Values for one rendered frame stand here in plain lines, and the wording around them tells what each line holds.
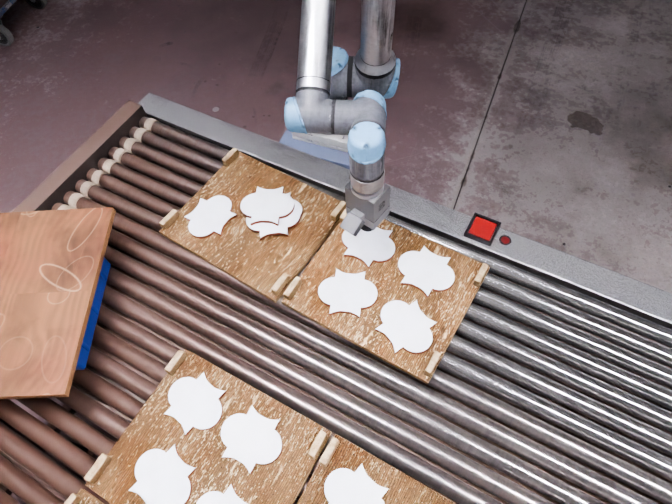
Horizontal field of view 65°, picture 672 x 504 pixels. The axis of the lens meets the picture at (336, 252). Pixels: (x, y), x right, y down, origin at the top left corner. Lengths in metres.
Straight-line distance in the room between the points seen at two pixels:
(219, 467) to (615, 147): 2.54
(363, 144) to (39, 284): 0.86
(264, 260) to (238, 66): 2.24
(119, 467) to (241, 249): 0.59
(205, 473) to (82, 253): 0.62
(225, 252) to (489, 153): 1.82
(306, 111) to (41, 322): 0.78
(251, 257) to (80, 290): 0.42
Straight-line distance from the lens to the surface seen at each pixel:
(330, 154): 1.69
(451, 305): 1.33
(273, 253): 1.41
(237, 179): 1.59
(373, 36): 1.47
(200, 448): 1.26
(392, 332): 1.27
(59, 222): 1.55
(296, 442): 1.22
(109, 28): 4.15
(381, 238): 1.40
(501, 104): 3.19
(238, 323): 1.35
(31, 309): 1.44
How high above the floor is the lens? 2.11
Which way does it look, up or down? 58 degrees down
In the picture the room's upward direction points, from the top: 7 degrees counter-clockwise
